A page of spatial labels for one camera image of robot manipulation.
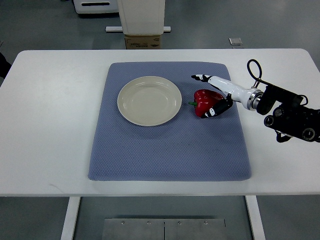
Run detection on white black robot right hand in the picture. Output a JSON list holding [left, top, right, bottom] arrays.
[[191, 74, 263, 117]]

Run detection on red bell pepper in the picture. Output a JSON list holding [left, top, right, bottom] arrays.
[[188, 89, 224, 118]]

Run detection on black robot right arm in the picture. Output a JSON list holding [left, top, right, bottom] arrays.
[[247, 59, 320, 143]]

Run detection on grey floor outlet plate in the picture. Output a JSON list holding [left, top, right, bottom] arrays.
[[228, 37, 243, 46]]

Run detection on cream round plate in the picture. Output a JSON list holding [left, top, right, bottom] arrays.
[[117, 76, 182, 127]]

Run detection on blue textured table mat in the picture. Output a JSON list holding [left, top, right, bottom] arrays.
[[88, 61, 251, 182]]

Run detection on white right table leg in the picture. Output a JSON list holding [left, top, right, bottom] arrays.
[[245, 195, 266, 240]]

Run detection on white table leg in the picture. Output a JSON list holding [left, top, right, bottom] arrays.
[[245, 195, 266, 240], [60, 196, 81, 240]]

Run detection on brown cardboard box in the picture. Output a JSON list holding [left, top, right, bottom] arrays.
[[124, 35, 161, 50]]

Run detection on white table column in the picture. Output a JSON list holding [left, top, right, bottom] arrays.
[[117, 0, 165, 36]]

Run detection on white table foot bar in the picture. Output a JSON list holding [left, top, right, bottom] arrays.
[[105, 26, 172, 33]]

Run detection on white machine with slot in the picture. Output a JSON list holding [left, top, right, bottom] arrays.
[[72, 0, 119, 14]]

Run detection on white left table leg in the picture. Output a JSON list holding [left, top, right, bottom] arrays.
[[60, 196, 81, 240]]

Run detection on dark object at left edge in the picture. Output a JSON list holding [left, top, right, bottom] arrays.
[[0, 53, 12, 79]]

